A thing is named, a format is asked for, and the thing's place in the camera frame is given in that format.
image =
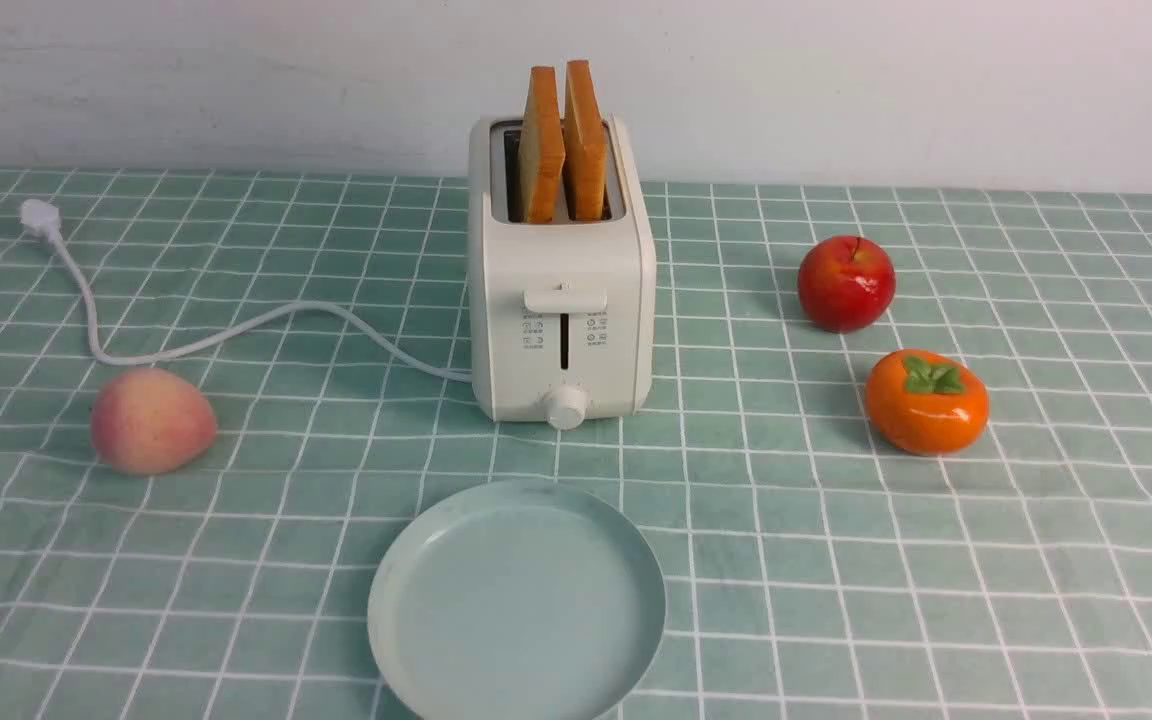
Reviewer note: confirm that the white two-slot toaster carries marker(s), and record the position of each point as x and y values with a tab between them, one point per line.
561	314

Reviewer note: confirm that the green checked tablecloth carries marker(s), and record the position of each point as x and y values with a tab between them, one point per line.
814	570

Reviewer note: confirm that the light blue round plate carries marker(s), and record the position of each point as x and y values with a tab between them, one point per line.
516	599

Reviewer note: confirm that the toasted bread slice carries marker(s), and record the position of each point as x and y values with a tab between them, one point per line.
585	145
541	149

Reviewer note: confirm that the pink peach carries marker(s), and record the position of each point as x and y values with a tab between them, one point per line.
149	421

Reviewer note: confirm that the orange persimmon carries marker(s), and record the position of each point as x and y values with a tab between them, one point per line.
925	403

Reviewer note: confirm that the red apple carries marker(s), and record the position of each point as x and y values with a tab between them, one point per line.
845	283

